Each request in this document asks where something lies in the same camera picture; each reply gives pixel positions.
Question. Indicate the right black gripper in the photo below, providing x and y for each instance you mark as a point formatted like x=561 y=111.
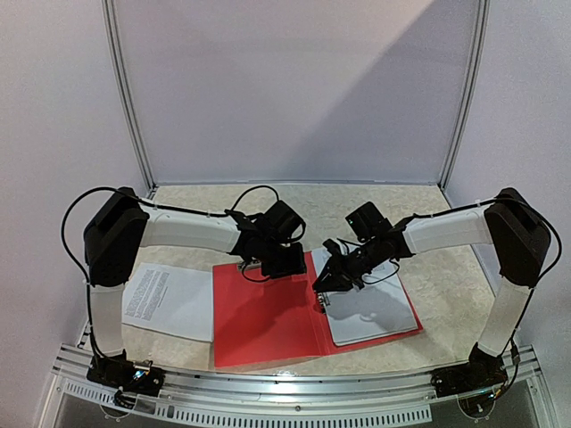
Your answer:
x=346 y=268

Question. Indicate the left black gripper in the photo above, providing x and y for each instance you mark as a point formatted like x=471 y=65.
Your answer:
x=296 y=266

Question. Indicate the chrome spine lever clip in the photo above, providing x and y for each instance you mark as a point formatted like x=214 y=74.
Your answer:
x=322 y=302

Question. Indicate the printed paper sheet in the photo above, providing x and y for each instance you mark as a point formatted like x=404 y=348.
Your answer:
x=380 y=310
x=172 y=300

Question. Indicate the red file folder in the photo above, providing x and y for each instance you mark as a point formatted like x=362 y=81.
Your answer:
x=257 y=322

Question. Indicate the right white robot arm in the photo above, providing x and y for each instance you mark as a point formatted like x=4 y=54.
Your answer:
x=518 y=233

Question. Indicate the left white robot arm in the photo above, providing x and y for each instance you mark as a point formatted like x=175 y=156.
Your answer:
x=125 y=224

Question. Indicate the chrome top board clip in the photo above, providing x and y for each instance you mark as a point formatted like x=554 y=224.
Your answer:
x=248 y=266

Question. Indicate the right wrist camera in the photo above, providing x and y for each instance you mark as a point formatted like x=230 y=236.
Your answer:
x=337 y=247

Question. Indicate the aluminium front rail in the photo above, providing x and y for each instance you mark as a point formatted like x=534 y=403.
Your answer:
x=205 y=399

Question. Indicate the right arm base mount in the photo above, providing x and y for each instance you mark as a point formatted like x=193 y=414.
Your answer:
x=479 y=372

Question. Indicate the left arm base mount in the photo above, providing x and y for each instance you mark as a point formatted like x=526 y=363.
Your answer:
x=122 y=374

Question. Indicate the right aluminium corner post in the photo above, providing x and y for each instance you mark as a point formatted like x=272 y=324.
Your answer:
x=467 y=94

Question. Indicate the aluminium corner post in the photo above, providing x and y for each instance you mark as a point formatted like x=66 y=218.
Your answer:
x=111 y=22
x=467 y=94

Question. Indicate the left aluminium corner post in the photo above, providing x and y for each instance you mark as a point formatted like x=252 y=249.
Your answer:
x=111 y=22

